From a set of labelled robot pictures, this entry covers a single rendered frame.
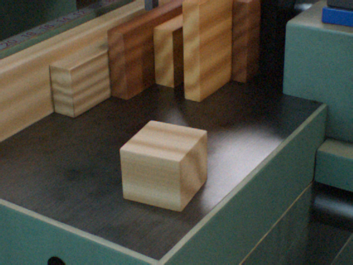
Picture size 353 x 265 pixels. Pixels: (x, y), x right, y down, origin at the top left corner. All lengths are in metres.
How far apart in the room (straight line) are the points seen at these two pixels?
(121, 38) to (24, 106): 0.09
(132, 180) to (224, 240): 0.07
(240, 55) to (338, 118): 0.09
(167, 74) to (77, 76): 0.08
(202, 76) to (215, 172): 0.11
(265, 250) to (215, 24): 0.18
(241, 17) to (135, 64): 0.09
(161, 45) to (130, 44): 0.03
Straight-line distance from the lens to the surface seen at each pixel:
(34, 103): 0.51
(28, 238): 0.42
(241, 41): 0.55
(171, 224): 0.39
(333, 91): 0.53
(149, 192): 0.40
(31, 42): 0.53
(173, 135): 0.41
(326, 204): 0.56
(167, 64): 0.55
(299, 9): 0.59
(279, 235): 0.51
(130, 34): 0.53
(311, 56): 0.53
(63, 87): 0.51
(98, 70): 0.53
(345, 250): 0.70
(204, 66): 0.53
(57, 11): 0.77
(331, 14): 0.52
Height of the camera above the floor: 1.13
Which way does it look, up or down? 28 degrees down
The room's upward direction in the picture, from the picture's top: 2 degrees counter-clockwise
